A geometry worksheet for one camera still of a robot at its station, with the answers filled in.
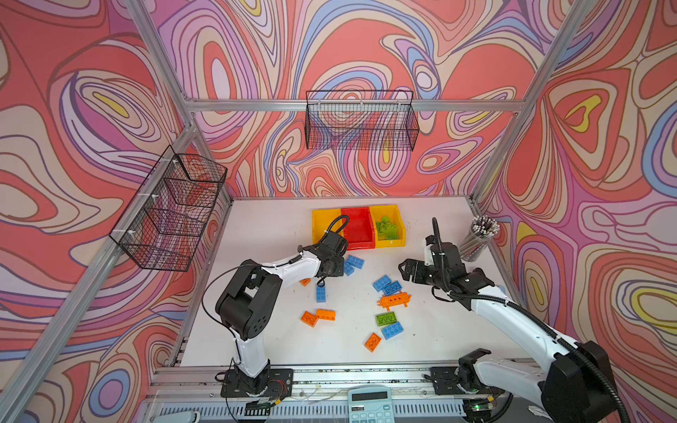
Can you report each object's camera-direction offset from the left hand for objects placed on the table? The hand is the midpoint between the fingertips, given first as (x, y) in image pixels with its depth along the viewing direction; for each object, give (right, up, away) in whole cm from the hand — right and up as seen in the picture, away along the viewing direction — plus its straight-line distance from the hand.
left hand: (340, 269), depth 95 cm
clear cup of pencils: (+48, +15, -8) cm, 51 cm away
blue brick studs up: (+15, -4, -2) cm, 16 cm away
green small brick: (+19, +18, +14) cm, 30 cm away
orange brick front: (+10, -20, -14) cm, 27 cm away
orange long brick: (-4, -13, -10) cm, 17 cm away
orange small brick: (-10, -14, -10) cm, 20 cm away
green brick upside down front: (+15, -14, -11) cm, 23 cm away
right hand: (+23, 0, -10) cm, 26 cm away
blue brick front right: (+17, -17, -13) cm, 27 cm away
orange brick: (-12, -4, -2) cm, 13 cm away
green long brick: (+21, +12, +9) cm, 26 cm away
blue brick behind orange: (+3, 0, +1) cm, 3 cm away
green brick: (+17, +15, +10) cm, 25 cm away
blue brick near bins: (+6, +2, +4) cm, 7 cm away
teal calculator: (+8, -32, -25) cm, 42 cm away
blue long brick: (-7, -8, -4) cm, 11 cm away
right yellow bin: (+22, +21, +13) cm, 34 cm away
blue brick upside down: (+18, -6, -3) cm, 19 cm away
